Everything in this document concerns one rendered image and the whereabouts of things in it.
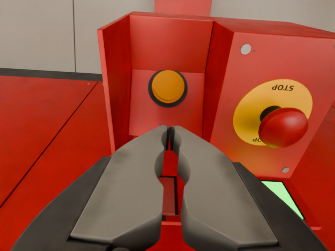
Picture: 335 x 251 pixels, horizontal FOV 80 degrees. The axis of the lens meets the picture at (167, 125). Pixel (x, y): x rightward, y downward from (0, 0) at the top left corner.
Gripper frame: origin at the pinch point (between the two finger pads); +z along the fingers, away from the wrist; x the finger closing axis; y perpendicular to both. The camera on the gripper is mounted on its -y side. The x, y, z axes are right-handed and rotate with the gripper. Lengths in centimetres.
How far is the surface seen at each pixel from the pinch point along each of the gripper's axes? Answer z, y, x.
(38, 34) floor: 85, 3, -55
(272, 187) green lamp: 5.1, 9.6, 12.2
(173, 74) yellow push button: 12.0, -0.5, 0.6
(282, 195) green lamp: 4.0, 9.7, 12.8
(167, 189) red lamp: 4.2, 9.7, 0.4
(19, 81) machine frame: 71, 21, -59
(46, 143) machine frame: 32.1, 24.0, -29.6
